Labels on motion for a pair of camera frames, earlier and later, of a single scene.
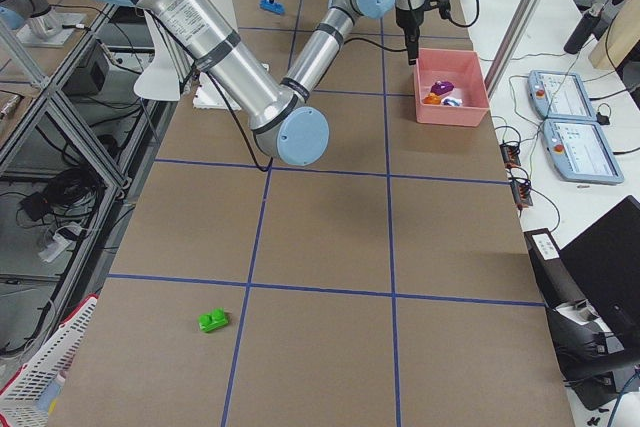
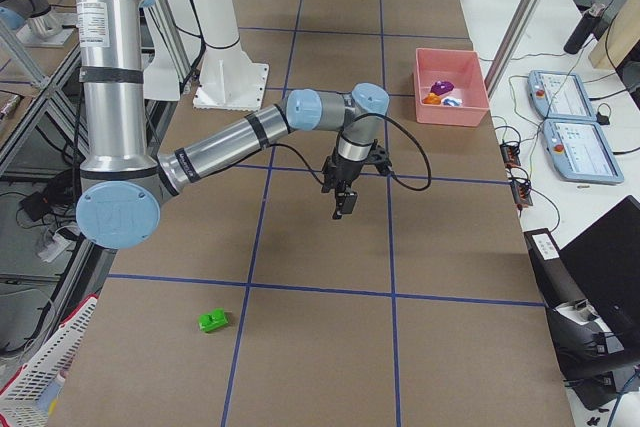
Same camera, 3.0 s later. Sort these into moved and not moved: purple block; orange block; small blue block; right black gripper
Moved: right black gripper
Not moved: small blue block; purple block; orange block
